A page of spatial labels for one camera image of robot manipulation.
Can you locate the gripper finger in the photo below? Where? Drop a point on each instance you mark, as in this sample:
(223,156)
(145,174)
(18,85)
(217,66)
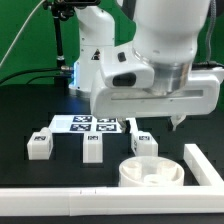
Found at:
(125,125)

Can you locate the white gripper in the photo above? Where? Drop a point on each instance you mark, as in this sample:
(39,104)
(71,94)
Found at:
(199,96)

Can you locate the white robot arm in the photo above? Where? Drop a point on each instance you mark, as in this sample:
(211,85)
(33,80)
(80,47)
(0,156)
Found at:
(165,38)

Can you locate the white marker sheet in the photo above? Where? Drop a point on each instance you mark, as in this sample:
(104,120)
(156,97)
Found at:
(87,123)

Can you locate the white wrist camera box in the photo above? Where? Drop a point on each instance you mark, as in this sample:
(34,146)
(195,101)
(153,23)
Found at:
(121,68)

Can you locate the white L-shaped barrier wall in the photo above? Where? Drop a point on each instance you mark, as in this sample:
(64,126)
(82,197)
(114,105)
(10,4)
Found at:
(206,197)

